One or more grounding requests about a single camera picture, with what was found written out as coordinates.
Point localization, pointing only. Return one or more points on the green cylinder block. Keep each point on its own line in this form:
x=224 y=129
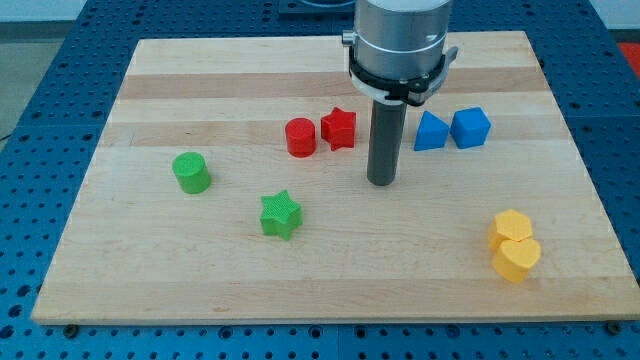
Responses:
x=191 y=172

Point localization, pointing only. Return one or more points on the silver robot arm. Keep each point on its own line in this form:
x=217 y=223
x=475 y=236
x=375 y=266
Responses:
x=398 y=39

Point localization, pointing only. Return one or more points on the wooden board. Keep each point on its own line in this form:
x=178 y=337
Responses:
x=137 y=250

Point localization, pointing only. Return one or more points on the red cylinder block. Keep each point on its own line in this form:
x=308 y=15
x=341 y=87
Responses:
x=301 y=137

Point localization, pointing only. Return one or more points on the green star block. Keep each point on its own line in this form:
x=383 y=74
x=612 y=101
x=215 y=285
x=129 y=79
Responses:
x=281 y=215

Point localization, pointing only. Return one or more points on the red star block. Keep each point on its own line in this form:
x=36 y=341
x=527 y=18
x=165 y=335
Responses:
x=338 y=129

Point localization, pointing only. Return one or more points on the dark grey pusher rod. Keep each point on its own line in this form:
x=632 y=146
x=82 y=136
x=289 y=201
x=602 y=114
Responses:
x=386 y=131

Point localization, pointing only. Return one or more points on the blue triangle block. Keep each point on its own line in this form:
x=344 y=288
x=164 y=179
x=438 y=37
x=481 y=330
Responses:
x=431 y=133

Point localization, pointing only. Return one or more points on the blue cube block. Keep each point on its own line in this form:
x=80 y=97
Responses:
x=470 y=128

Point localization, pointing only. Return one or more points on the yellow hexagon block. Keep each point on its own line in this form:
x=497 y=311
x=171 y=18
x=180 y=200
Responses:
x=508 y=225

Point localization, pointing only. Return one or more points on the yellow heart block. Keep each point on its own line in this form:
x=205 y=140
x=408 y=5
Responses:
x=513 y=260

